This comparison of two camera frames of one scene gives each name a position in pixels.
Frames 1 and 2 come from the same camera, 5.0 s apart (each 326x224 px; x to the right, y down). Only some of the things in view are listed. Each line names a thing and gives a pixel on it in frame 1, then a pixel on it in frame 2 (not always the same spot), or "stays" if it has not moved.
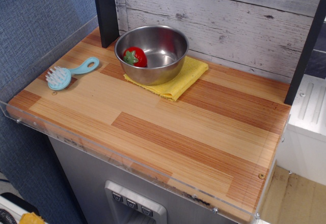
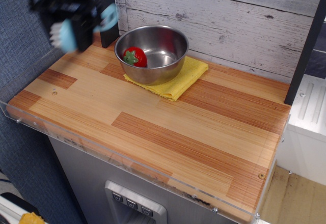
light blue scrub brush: (59, 78) → (63, 33)
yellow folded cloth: (191, 70) stays
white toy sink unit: (302, 150) stays
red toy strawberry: (135, 56) stays
